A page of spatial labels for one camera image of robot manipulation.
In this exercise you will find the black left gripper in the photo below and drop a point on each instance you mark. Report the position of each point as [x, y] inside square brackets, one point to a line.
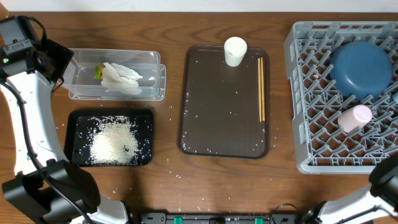
[61, 56]

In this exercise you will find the yellow green snack wrapper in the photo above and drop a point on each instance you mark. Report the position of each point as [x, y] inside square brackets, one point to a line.
[98, 72]

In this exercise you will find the pile of white rice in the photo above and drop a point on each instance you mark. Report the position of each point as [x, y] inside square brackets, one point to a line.
[115, 143]

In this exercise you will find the dark blue plate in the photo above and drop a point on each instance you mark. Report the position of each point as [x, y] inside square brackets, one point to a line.
[361, 69]

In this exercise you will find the pink cup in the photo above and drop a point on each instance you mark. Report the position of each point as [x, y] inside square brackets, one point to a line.
[355, 118]

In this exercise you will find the light blue bowl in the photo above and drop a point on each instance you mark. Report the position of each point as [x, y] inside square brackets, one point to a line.
[395, 97]

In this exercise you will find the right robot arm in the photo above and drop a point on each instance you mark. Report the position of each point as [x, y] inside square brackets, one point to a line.
[377, 199]

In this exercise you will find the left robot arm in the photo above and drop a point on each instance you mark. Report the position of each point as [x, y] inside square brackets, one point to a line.
[46, 188]

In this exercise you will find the black waste tray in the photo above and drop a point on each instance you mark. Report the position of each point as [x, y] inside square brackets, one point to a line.
[109, 140]

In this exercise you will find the grey dishwasher rack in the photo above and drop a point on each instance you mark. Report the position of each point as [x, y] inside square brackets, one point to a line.
[321, 146]

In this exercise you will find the clear plastic bin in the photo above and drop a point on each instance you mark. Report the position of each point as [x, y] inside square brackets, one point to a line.
[81, 84]

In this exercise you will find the dark brown serving tray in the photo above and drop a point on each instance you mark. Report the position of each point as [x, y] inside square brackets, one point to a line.
[220, 105]

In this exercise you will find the cream white cup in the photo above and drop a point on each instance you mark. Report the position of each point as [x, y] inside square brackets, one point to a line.
[234, 50]

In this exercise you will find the left wooden chopstick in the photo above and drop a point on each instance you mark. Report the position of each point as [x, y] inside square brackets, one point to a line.
[259, 87]

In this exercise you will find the wooden chopstick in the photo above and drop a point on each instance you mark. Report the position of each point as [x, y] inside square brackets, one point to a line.
[259, 87]
[262, 88]

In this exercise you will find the right wooden chopstick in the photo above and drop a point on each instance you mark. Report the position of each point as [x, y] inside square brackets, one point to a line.
[262, 88]

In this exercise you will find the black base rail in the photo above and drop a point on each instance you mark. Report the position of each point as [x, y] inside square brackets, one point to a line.
[196, 218]

